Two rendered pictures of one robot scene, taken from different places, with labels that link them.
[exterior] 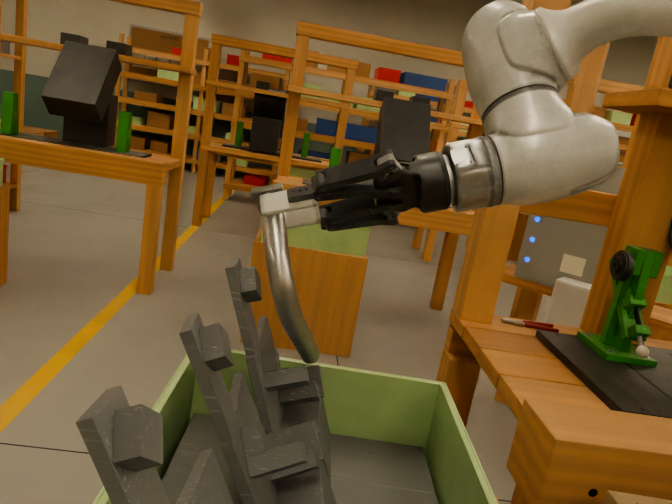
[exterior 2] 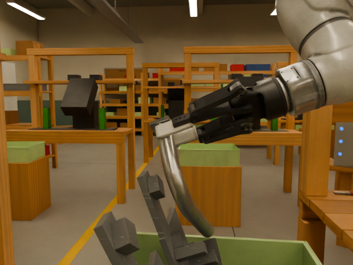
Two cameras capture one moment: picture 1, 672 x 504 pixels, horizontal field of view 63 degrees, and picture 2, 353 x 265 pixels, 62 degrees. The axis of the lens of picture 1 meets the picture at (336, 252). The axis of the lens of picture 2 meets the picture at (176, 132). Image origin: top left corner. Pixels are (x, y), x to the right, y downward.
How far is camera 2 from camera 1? 0.16 m
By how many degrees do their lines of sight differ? 11
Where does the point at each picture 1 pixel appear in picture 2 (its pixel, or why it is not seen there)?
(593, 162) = not seen: outside the picture
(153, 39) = (115, 72)
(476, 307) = (315, 186)
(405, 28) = (242, 42)
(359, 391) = (245, 253)
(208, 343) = (117, 234)
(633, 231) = not seen: outside the picture
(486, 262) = (316, 156)
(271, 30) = (173, 57)
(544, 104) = (344, 29)
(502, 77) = (308, 19)
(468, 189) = (299, 97)
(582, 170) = not seen: outside the picture
